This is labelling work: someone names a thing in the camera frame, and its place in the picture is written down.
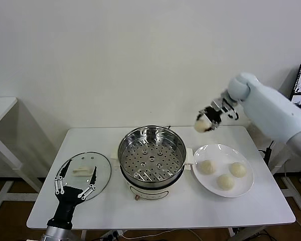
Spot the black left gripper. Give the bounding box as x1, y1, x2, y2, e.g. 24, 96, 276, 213
46, 159, 98, 228

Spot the stainless steel steamer basket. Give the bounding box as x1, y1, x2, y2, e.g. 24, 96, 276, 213
117, 126, 187, 188

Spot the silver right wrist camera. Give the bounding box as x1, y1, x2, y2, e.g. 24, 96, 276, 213
210, 98, 228, 109

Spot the empty white side table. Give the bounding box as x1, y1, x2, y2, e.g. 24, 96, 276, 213
0, 97, 45, 217

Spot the round glass pot lid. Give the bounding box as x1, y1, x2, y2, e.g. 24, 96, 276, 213
55, 151, 112, 202

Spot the white power strip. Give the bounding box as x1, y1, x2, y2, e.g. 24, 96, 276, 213
100, 231, 124, 239

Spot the white round plate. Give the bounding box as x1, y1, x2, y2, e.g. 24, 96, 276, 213
192, 144, 254, 198

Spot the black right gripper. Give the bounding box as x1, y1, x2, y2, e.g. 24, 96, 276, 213
195, 96, 240, 133

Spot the white steamed baozi bun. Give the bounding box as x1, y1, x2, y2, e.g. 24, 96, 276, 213
194, 118, 209, 133
199, 160, 218, 175
229, 162, 248, 178
217, 174, 236, 191

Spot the white side table with laptop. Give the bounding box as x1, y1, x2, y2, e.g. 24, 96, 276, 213
268, 140, 301, 212

